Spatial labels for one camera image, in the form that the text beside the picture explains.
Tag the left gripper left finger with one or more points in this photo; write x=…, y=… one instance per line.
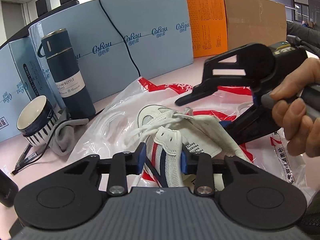
x=122, y=165

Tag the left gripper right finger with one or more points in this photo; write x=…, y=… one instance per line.
x=200, y=165

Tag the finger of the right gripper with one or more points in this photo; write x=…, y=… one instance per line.
x=198, y=92
x=256, y=122

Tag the white shoelace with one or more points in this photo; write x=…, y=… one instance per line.
x=150, y=118

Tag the white sneaker with stripes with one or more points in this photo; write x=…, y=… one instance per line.
x=203, y=133

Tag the person right hand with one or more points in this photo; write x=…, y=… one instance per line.
x=301, y=132

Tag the red white plastic bag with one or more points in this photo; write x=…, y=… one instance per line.
x=105, y=136

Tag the brown cardboard box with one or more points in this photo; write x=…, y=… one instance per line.
x=259, y=21

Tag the grey cloth pouch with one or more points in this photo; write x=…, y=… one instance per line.
x=66, y=133

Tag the orange cardboard box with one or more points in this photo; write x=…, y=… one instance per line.
x=208, y=27

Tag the light blue cardboard box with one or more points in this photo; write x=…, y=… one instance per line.
x=116, y=41

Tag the black white ceramic mug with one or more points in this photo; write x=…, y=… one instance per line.
x=36, y=120

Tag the black pen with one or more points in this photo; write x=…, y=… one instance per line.
x=25, y=160

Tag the black steel tumbler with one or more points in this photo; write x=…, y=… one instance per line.
x=8, y=190

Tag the dark blue thermos bottle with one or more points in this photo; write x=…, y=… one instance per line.
x=57, y=49

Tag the black power strip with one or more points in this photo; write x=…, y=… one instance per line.
x=44, y=10

